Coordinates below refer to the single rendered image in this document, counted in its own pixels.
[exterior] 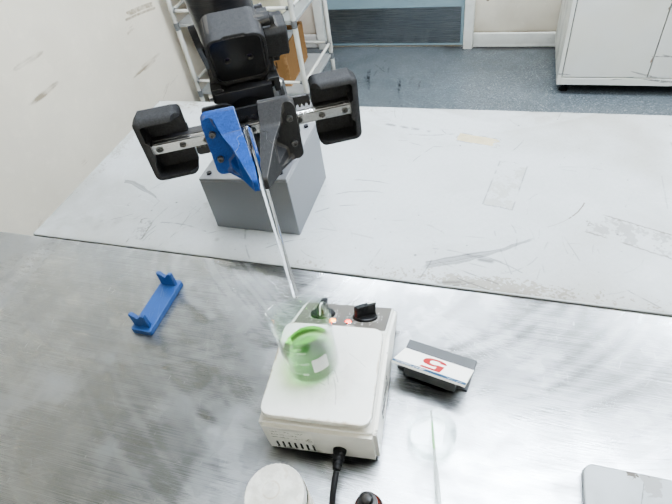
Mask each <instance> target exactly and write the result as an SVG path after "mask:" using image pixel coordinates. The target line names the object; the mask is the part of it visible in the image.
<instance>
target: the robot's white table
mask: <svg viewBox="0 0 672 504"><path fill-rule="evenodd" d="M359 107H360V117H361V127H362V134H361V136H360V137H359V138H357V139H353V140H348V141H344V142H339V143H334V144H330V145H324V144H323V143H321V141H320V146H321V151H322V157H323V162H324V168H325V174H326V179H325V181H324V183H323V186H322V188H321V190H320V192H319V194H318V197H317V199H316V201H315V203H314V205H313V208H312V210H311V212H310V214H309V216H308V219H307V221H306V223H305V225H304V227H303V230H302V232H301V234H300V235H297V234H287V233H281V235H282V238H283V242H284V245H285V249H286V252H287V256H288V259H289V263H290V267H291V269H298V270H306V271H314V272H322V273H329V274H337V275H345V276H353V277H361V278H369V279H376V280H384V281H392V282H400V283H408V284H416V285H424V286H431V287H439V288H447V289H455V290H463V291H471V292H478V293H486V294H494V295H502V296H510V297H518V298H526V299H533V300H541V301H549V302H557V303H565V304H573V305H581V306H588V307H596V308H604V309H612V310H620V311H628V312H635V313H643V314H651V315H659V316H667V317H672V116H664V115H631V114H597V113H564V112H529V111H496V110H463V109H423V108H396V107H362V106H359ZM198 155H199V170H198V171H197V173H195V174H192V175H187V176H182V177H178V178H173V179H168V180H163V181H162V180H159V179H157V178H156V176H155V174H154V172H153V170H152V168H151V166H150V164H149V162H148V160H147V158H146V155H145V153H144V151H143V149H142V147H141V145H140V143H139V141H138V139H137V137H136V134H135V132H134V130H133V129H132V130H131V131H130V132H129V133H128V134H127V135H126V136H125V138H124V139H123V140H122V141H121V142H120V143H119V144H118V145H117V146H116V147H115V148H114V149H113V150H112V151H111V153H110V154H108V155H107V156H106V157H105V159H104V160H103V161H102V162H101V163H100V164H99V165H98V166H97V167H96V168H95V169H94V170H93V171H92V172H91V173H90V174H89V175H88V176H87V177H86V179H85V180H84V181H83V182H82V183H81V184H80V185H79V186H78V187H77V188H76V189H75V190H74V191H73V192H72V193H71V194H70V195H69V196H68V197H67V198H66V200H65V201H64V202H63V203H62V204H61V205H60V206H59V207H58V208H57V209H56V210H55V211H54V212H53V213H52V214H51V215H50V216H49V217H48V218H47V220H46V221H45V222H44V223H43V224H42V225H41V226H40V227H39V228H38V229H37V230H36V231H35V232H34V233H33V235H34V236H39V237H47V238H55V239H63V240H70V241H78V242H86V243H94V244H102V245H110V246H117V247H125V248H133V249H141V250H149V251H157V252H165V253H172V254H180V255H188V256H196V257H204V258H212V259H220V260H227V261H235V262H243V263H251V264H259V265H267V266H274V267H282V268H284V265H283V262H282V259H281V255H280V252H279V248H278V245H277V242H276V238H275V235H274V232H269V231H259V230H250V229H240V228H231V227H222V226H218V225H217V222H216V220H215V217H214V215H213V212H212V210H211V208H210V205H209V203H208V200H207V198H206V195H205V193H204V190H203V188H202V185H201V183H200V181H199V178H200V176H201V175H202V174H203V172H204V171H205V169H206V168H207V167H208V165H209V164H210V162H211V161H212V159H213V157H212V155H211V153H206V154H202V155H201V154H198Z"/></svg>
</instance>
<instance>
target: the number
mask: <svg viewBox="0 0 672 504"><path fill-rule="evenodd" d="M396 359H399V360H401V361H404V362H407V363H410V364H413V365H416V366H419V367H422V368H425V369H428V370H431V371H433V372H436V373H439V374H442V375H445V376H448V377H451V378H454V379H457V380H460V381H463V382H465V380H466V378H467V377H468V375H469V373H470V372H471V371H470V370H467V369H464V368H461V367H458V366H455V365H452V364H449V363H446V362H443V361H440V360H437V359H434V358H431V357H428V356H425V355H422V354H419V353H416V352H413V351H410V350H407V349H406V350H405V351H404V352H403V353H401V354H400V355H399V356H398V357H397V358H396Z"/></svg>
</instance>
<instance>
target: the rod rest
mask: <svg viewBox="0 0 672 504"><path fill-rule="evenodd" d="M156 275H157V277H158V278H159V280H160V282H161V283H160V284H159V286H158V287H157V289H156V290H155V292H154V293H153V295H152V296H151V298H150V300H149V301H148V303H147V304H146V306H145V307H144V309H143V310H142V312H141V313H140V315H139V316H138V315H136V314H135V313H133V312H129V314H128V316H129V317H130V319H131V320H132V322H133V323H134V324H133V326H132V327H131V329H132V330H133V332H134V333H138V334H144V335H150V336H151V335H153V334H154V332H155V331H156V329H157V328H158V326H159V324H160V323H161V321H162V319H163V318H164V316H165V314H166V313H167V311H168V310H169V308H170V306H171V305H172V303H173V301H174V300H175V298H176V296H177V295H178V293H179V291H180V290H181V288H182V287H183V283H182V282H181V280H175V278H174V276H173V274H172V273H171V272H169V273H168V274H167V275H165V274H164V273H162V272H161V271H157V272H156Z"/></svg>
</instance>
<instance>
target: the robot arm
mask: <svg viewBox="0 0 672 504"><path fill-rule="evenodd" d="M184 2H185V4H186V6H187V9H188V11H189V14H190V16H191V19H192V21H193V25H189V26H187V27H188V30H189V33H190V35H191V38H192V40H193V42H194V45H195V47H196V49H197V51H198V53H199V55H200V57H201V59H202V61H203V63H204V65H205V67H206V69H207V71H208V75H209V82H210V90H211V94H209V95H208V96H209V99H210V101H214V103H215V104H216V105H211V106H206V107H203V108H202V109H201V112H202V114H201V115H200V122H201V125H199V126H194V127H188V124H187V122H185V119H184V116H183V114H182V111H181V109H180V106H179V105H178V104H169V105H164V106H159V107H154V108H149V109H145V110H140V111H137V112H136V114H135V116H134V118H133V122H132V128H133V130H134V132H135V134H136V137H137V139H138V141H139V143H140V145H141V147H142V149H143V151H144V153H145V155H146V158H147V160H148V162H149V164H150V166H151V168H152V170H153V172H154V174H155V176H156V178H157V179H159V180H162V181H163V180H168V179H173V178H178V177H182V176H187V175H192V174H195V173H197V171H198V170H199V155H198V154H201V155H202V154H206V153H211V155H212V157H213V160H214V163H215V166H216V168H217V171H218V172H219V173H221V174H228V173H231V174H233V175H235V176H237V177H239V178H241V179H242V180H243V181H245V182H246V183H247V184H248V185H249V186H250V187H251V188H252V189H253V190H254V191H255V192H256V191H260V182H259V179H258V175H257V172H256V168H255V165H254V162H253V161H252V157H251V154H250V152H249V147H248V144H247V140H246V137H245V134H244V130H243V127H244V126H245V125H247V124H248V125H250V126H251V128H252V132H253V135H254V139H255V142H256V146H257V149H258V153H259V155H260V168H261V173H262V179H263V182H264V186H265V189H270V188H271V187H272V185H273V184H274V182H275V181H276V179H277V178H278V176H279V175H280V174H281V172H282V170H283V169H285V168H286V167H287V166H288V165H289V164H290V163H291V162H292V161H293V160H294V159H297V158H300V157H302V156H303V154H304V149H303V144H302V139H301V134H300V131H301V130H300V125H299V124H304V123H308V122H313V121H315V123H316V129H317V133H318V136H319V140H320V141H321V143H323V144H324V145H330V144H334V143H339V142H344V141H348V140H353V139H357V138H359V137H360V136H361V134H362V127H361V117H360V107H359V96H358V86H357V79H356V77H355V74H354V73H353V72H352V71H351V70H349V69H348V68H347V67H345V68H340V69H336V70H331V71H326V72H321V73H317V74H313V75H311V76H309V77H308V83H309V88H310V94H311V96H310V97H311V102H310V98H309V95H308V94H307V93H305V94H300V95H295V96H289V95H288V94H287V90H286V86H285V82H284V79H283V78H281V77H280V76H279V74H278V72H277V69H276V67H275V65H274V61H276V60H280V55H283V54H287V53H289V52H290V48H289V41H288V33H287V28H286V24H285V21H284V18H283V15H282V13H281V12H280V11H279V10H278V11H273V12H271V11H270V12H269V10H268V11H267V10H266V7H262V4H261V3H258V4H255V5H253V2H252V0H184ZM197 152H198V153H197Z"/></svg>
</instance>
